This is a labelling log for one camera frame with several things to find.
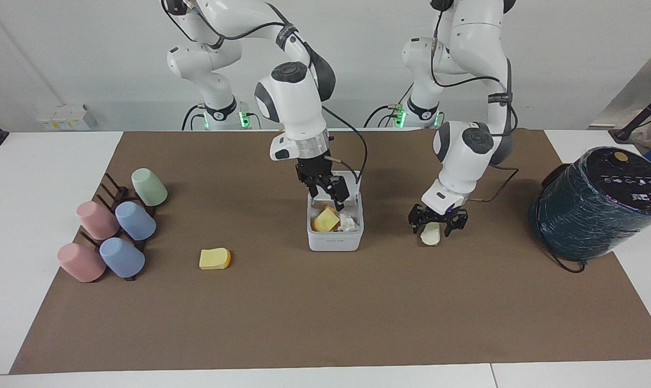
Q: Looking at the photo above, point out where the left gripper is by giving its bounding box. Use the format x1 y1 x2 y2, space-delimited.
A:
408 204 469 238

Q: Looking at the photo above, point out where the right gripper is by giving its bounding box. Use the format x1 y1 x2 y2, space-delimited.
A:
295 154 351 212

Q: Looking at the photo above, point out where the white trash piece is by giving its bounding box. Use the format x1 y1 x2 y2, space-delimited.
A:
420 223 442 247

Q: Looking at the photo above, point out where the bread slice in bin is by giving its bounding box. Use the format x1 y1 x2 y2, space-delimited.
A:
311 207 341 233

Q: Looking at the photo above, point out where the white square bin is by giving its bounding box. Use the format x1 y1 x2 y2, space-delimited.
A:
307 171 365 252

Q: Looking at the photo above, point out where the white crumpled paper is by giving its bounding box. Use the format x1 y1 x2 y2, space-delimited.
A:
336 212 362 233

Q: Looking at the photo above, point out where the yellow bread slice on mat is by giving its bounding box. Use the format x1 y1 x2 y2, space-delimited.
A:
199 247 232 271

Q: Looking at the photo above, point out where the green cup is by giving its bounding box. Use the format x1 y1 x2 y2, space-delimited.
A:
131 168 169 207

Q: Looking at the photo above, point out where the blue cup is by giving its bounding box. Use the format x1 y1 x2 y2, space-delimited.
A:
115 201 157 241
99 238 146 279

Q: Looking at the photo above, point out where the dark brown cup rack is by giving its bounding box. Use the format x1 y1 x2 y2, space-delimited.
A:
79 172 157 282

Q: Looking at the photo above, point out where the pink cup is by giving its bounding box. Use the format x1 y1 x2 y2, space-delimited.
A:
57 242 107 283
77 201 120 241

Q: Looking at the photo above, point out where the white box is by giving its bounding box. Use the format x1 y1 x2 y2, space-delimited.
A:
36 104 99 131

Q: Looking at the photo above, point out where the black cable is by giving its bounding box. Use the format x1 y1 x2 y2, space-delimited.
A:
535 216 587 274
321 105 369 185
466 121 520 204

